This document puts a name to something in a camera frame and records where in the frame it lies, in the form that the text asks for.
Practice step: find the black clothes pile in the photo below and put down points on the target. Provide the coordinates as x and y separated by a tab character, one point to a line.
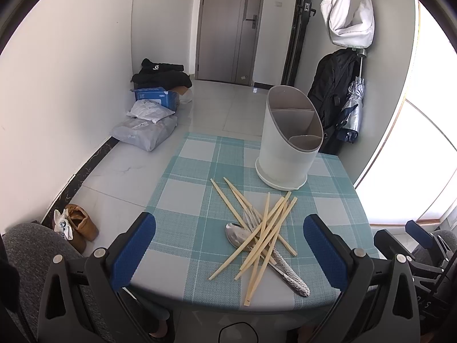
165	75

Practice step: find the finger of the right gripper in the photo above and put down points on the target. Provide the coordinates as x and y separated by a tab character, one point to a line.
423	238

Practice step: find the brown shoe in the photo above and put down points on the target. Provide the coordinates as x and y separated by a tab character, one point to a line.
75	225

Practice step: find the white utensil holder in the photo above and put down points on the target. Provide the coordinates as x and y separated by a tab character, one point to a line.
292	135

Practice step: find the black backpack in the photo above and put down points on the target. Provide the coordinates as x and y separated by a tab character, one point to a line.
329	92

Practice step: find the grey chair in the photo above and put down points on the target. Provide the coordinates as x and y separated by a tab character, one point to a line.
30	248

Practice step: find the grey door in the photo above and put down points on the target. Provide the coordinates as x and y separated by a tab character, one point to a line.
228	32

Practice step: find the white plastic parcel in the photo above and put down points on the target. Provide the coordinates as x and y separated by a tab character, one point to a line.
149	110

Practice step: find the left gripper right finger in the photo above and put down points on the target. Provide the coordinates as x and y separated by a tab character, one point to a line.
335	258

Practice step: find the bamboo chopstick long low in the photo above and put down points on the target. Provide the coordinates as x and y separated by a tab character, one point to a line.
249	239

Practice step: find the grey plastic parcel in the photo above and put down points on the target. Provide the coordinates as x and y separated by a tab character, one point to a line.
144	134

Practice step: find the metal fork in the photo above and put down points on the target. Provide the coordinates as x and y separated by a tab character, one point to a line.
251	219

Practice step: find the blue cardboard box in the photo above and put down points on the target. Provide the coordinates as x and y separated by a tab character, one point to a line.
168	99

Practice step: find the silver folded umbrella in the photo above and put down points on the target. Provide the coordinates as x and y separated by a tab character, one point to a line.
350	118

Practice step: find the bamboo chopstick vertical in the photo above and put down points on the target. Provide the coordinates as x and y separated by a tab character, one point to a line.
255	257

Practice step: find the bamboo chopstick right crossing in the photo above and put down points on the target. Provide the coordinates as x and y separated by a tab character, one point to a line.
270	235

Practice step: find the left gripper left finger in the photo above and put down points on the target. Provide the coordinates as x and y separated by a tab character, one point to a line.
128	249

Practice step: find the teal checked tablecloth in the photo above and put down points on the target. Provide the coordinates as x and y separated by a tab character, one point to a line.
190	242

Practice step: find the white bag hanging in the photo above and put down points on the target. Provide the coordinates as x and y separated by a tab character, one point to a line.
354	31

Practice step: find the bamboo chopstick far left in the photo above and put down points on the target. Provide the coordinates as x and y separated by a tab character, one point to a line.
230	206

